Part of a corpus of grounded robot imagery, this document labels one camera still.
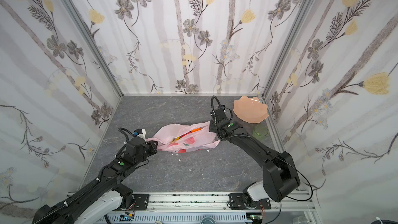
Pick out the pink scalloped bowl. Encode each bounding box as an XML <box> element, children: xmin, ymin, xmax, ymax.
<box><xmin>233</xmin><ymin>95</ymin><xmax>269</xmax><ymax>123</ymax></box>

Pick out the pink plastic bag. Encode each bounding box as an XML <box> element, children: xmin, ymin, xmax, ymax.
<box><xmin>147</xmin><ymin>121</ymin><xmax>220</xmax><ymax>153</ymax></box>

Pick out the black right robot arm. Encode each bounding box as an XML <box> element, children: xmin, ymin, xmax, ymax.
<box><xmin>209</xmin><ymin>95</ymin><xmax>314</xmax><ymax>207</ymax></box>

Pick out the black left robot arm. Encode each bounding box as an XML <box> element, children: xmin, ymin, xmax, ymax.
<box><xmin>32</xmin><ymin>128</ymin><xmax>159</xmax><ymax>224</ymax></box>

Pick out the orange fake fruit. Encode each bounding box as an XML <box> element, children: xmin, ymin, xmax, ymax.
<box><xmin>190</xmin><ymin>128</ymin><xmax>202</xmax><ymax>133</ymax></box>

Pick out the green translucent cup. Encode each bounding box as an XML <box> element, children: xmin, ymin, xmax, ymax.
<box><xmin>252</xmin><ymin>124</ymin><xmax>269</xmax><ymax>141</ymax></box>

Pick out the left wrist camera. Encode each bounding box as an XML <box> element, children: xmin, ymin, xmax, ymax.
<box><xmin>133</xmin><ymin>129</ymin><xmax>146</xmax><ymax>140</ymax></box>

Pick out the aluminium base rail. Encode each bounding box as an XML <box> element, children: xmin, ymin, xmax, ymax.
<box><xmin>57</xmin><ymin>191</ymin><xmax>321</xmax><ymax>224</ymax></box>

